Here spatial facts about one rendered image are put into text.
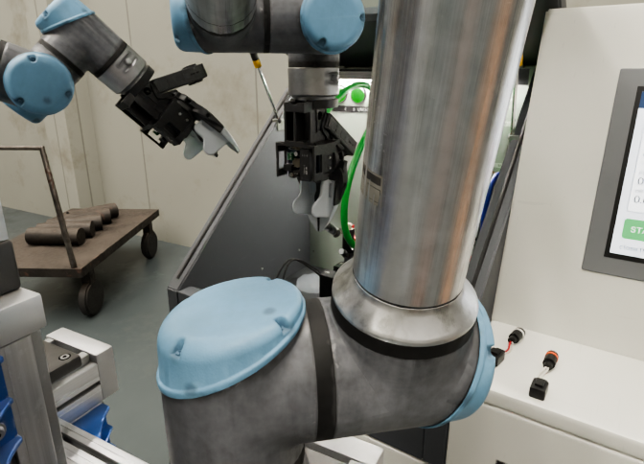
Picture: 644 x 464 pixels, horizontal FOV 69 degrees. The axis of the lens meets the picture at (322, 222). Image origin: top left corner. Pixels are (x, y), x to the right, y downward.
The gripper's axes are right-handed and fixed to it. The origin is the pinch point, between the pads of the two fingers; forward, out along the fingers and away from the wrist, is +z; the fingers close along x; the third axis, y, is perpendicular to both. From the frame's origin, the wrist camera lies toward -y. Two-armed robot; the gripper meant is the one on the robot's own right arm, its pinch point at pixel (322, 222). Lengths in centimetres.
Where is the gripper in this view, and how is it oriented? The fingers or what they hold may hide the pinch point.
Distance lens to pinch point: 78.3
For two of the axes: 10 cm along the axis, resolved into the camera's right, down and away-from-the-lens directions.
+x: 8.3, 1.7, -5.3
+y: -5.6, 2.5, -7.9
